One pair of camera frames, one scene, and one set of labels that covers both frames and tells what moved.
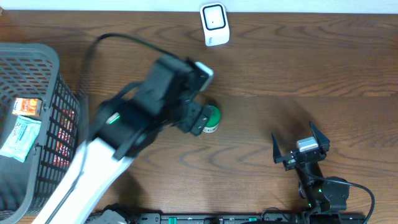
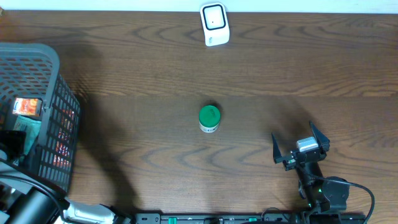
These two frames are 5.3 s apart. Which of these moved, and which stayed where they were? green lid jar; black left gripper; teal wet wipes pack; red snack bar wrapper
Moved: black left gripper
Stayed: teal wet wipes pack; green lid jar; red snack bar wrapper
